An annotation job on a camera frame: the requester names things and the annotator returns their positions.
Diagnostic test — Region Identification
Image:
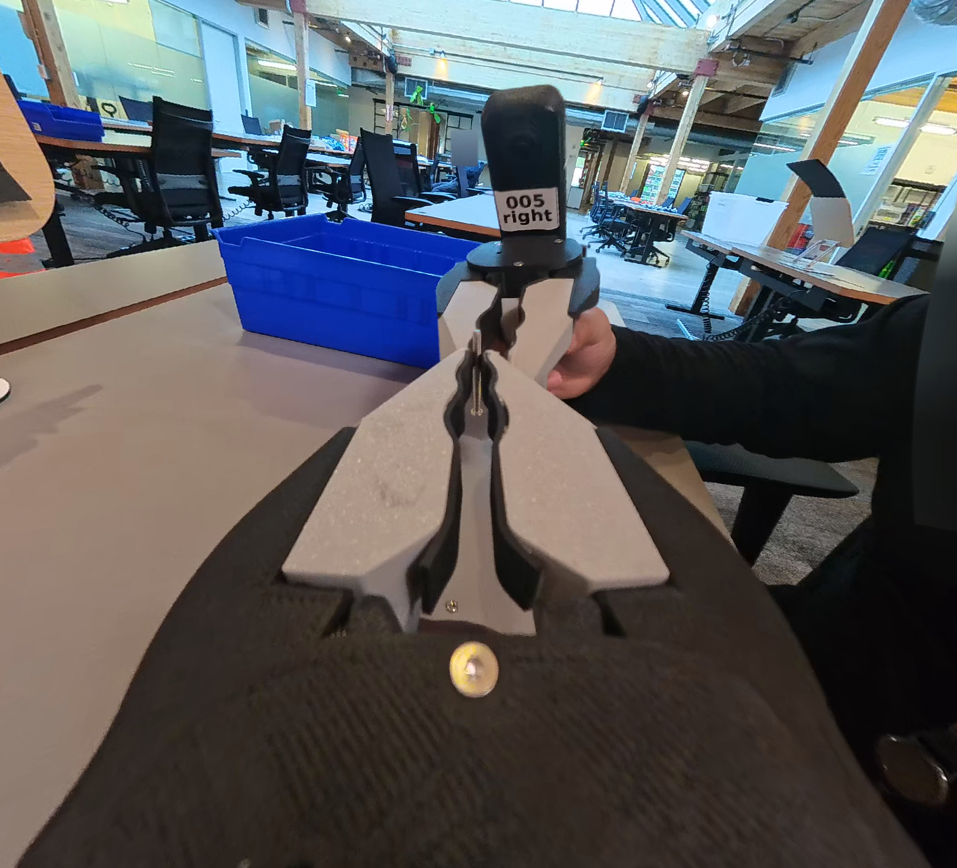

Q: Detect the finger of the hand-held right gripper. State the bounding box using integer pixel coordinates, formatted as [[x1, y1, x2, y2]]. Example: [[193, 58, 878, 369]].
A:
[[437, 280, 503, 370], [499, 279, 577, 391]]

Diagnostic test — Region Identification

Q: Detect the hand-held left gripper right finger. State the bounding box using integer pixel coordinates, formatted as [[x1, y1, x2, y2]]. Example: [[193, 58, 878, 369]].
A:
[[482, 351, 671, 636]]

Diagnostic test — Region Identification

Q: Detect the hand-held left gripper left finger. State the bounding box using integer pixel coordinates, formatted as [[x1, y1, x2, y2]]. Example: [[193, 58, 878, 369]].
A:
[[281, 349, 479, 634]]

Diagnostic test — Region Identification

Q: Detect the person's right forearm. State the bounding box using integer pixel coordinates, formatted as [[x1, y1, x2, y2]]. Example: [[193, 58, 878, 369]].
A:
[[572, 292, 932, 463]]

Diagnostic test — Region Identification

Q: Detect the grey desk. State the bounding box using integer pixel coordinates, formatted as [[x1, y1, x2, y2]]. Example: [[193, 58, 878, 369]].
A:
[[0, 239, 734, 868]]

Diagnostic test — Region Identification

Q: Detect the person's right hand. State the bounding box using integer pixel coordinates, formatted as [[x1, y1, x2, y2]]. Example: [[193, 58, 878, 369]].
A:
[[546, 306, 617, 401]]

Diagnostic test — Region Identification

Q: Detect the green hanging decoration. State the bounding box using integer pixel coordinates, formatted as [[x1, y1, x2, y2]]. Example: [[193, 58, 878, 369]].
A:
[[402, 82, 444, 138]]

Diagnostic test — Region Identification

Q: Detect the blue plastic bin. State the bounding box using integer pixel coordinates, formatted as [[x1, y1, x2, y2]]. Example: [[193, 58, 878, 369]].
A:
[[16, 98, 106, 143], [211, 212, 483, 370]]

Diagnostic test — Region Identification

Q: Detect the black office chair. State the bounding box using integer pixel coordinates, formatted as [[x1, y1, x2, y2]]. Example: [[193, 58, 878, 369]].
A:
[[359, 128, 453, 228], [93, 96, 225, 246], [228, 126, 314, 221], [321, 136, 369, 220]]

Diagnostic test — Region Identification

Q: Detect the wooden pillar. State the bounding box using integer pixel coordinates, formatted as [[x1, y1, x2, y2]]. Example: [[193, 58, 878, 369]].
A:
[[292, 8, 314, 131], [729, 0, 952, 316], [656, 72, 708, 205], [0, 0, 80, 108]]

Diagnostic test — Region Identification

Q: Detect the white box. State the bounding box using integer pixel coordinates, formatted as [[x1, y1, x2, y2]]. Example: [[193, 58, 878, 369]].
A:
[[701, 191, 791, 250]]

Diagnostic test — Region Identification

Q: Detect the curved black white board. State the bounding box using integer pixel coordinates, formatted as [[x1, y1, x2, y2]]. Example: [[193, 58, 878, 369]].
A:
[[787, 159, 856, 250]]

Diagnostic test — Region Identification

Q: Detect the person's dark clothed torso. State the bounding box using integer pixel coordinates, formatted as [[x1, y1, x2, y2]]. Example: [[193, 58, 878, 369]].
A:
[[770, 240, 957, 868]]

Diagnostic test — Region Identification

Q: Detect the long wooden table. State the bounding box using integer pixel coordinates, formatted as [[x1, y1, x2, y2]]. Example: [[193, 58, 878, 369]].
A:
[[33, 121, 360, 168]]

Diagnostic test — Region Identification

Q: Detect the wooden curved board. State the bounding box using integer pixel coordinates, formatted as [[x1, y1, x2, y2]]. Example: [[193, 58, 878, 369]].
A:
[[0, 76, 58, 244]]

